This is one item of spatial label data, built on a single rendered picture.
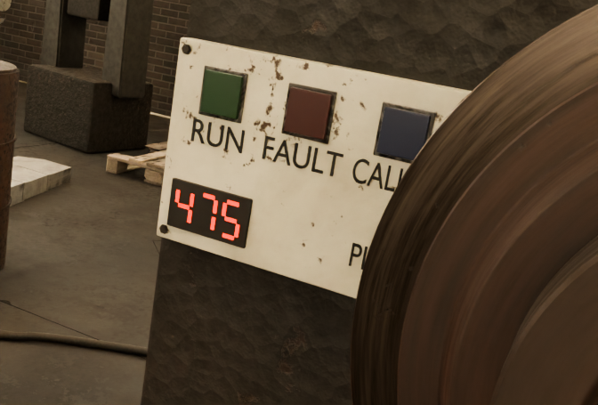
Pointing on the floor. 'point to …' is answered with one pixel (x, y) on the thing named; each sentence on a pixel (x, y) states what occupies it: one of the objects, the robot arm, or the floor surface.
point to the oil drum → (9, 86)
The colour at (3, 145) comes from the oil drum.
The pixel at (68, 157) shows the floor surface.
